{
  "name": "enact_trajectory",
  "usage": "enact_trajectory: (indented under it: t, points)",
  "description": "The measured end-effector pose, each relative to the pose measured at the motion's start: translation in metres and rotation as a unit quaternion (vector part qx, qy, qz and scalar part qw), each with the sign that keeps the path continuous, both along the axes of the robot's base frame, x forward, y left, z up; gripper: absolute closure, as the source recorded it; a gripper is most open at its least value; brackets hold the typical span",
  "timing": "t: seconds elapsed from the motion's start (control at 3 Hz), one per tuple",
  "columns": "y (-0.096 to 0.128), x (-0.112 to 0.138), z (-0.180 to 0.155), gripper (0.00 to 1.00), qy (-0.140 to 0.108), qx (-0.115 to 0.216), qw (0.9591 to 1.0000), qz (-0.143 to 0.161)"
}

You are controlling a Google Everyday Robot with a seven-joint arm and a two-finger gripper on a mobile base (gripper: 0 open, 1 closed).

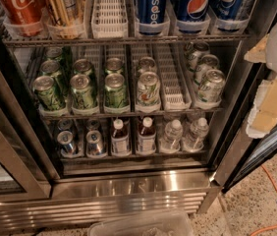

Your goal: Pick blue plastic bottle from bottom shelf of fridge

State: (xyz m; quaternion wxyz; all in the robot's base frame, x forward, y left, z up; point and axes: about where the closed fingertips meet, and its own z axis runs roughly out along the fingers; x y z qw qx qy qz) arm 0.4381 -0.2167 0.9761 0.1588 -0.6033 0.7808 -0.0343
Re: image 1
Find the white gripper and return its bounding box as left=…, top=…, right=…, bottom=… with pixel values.
left=244, top=24, right=277, bottom=139

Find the brown drink bottle white cap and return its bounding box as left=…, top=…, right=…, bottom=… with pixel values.
left=111, top=119, right=131, bottom=156

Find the open fridge glass door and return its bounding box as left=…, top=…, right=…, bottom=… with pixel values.
left=222, top=126, right=277, bottom=194

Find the clear water bottle right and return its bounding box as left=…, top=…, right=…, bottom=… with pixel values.
left=184, top=117, right=209, bottom=152

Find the clear water bottle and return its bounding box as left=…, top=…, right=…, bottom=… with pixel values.
left=161, top=119, right=183, bottom=153
left=184, top=117, right=209, bottom=152

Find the clear water bottle left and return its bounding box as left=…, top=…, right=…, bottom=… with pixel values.
left=161, top=119, right=183, bottom=153

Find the steel fridge cabinet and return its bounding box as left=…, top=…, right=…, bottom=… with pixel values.
left=0, top=0, right=277, bottom=234

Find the pale can right front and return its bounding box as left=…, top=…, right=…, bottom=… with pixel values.
left=196, top=69, right=225, bottom=103

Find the pale can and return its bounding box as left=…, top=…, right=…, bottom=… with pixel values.
left=184, top=41, right=210, bottom=72
left=194, top=54, right=220, bottom=85
left=196, top=69, right=225, bottom=103

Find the pale can right middle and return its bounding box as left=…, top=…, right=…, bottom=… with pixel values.
left=194, top=54, right=220, bottom=85

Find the pale can right back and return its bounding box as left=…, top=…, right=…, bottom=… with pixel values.
left=184, top=41, right=210, bottom=72

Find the blue Pepsi can right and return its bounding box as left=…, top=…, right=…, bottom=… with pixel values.
left=213, top=0, right=255, bottom=32

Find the blue pepsi can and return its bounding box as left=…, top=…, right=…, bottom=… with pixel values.
left=136, top=0, right=166, bottom=35
left=213, top=0, right=255, bottom=32
left=176, top=0, right=209, bottom=33

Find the empty white middle tray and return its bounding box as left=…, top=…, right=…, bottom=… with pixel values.
left=153, top=44, right=192, bottom=111

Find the empty white tray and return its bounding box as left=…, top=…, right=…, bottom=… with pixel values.
left=153, top=44, right=192, bottom=111
left=91, top=0, right=128, bottom=39

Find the blue Pepsi can middle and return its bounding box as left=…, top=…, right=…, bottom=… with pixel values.
left=176, top=0, right=209, bottom=33

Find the white green can front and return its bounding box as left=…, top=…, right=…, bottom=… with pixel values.
left=137, top=72, right=160, bottom=106

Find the white green can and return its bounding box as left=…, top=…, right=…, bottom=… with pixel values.
left=137, top=72, right=160, bottom=106
left=137, top=56, right=157, bottom=77

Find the white green can back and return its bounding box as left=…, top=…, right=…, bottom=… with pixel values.
left=137, top=56, right=157, bottom=77

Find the blue Pepsi can left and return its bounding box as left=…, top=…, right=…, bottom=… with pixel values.
left=136, top=0, right=166, bottom=35

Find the empty white top tray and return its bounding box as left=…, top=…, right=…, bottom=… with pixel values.
left=91, top=0, right=128, bottom=39

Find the silver blue can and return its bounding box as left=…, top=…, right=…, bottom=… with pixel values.
left=86, top=119, right=100, bottom=131
left=86, top=130, right=105, bottom=157
left=57, top=119, right=74, bottom=133
left=57, top=131, right=77, bottom=154

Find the green can back left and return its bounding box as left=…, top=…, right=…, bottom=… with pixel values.
left=44, top=46, right=72, bottom=70

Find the silver blue can back left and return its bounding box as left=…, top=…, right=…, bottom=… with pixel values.
left=57, top=119, right=74, bottom=133

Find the silver blue can front left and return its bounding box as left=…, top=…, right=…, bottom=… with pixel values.
left=57, top=131, right=77, bottom=154

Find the green can middle left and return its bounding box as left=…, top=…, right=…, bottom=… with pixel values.
left=40, top=60, right=68, bottom=96

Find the gold soda can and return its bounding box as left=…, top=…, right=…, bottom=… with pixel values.
left=46, top=0, right=83, bottom=39

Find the green can front left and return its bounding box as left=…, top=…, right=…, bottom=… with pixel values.
left=33, top=76, right=66, bottom=111

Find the red Coca-Cola can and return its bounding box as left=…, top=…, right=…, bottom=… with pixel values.
left=0, top=0, right=42, bottom=36

